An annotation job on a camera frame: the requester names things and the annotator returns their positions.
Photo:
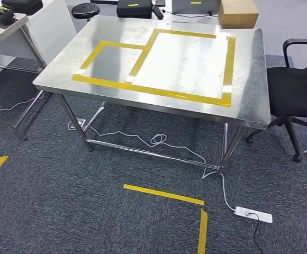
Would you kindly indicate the steel workbench table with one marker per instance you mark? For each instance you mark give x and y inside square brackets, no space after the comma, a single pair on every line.
[249,80]
[8,33]

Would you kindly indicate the yellow floor tape marking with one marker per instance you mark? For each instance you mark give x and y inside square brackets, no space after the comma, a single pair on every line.
[164,195]

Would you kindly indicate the black case with yellow mark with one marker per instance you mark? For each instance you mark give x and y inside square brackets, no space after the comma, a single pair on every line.
[134,8]

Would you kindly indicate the grey case with yellow mark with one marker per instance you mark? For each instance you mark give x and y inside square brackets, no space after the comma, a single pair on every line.
[196,7]

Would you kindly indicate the black round stool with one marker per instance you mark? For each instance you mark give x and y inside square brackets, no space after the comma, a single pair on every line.
[85,10]

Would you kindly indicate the brown cardboard box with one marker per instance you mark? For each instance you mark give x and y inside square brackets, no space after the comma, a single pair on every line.
[238,14]

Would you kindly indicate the white power strip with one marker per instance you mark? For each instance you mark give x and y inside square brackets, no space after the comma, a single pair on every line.
[254,214]

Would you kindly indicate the white cabinet panel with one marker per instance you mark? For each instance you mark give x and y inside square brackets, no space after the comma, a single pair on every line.
[53,31]

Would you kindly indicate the black office chair with armrests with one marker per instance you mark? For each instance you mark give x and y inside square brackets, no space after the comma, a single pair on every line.
[293,91]

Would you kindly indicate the black bag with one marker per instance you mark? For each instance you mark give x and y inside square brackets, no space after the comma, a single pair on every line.
[22,6]

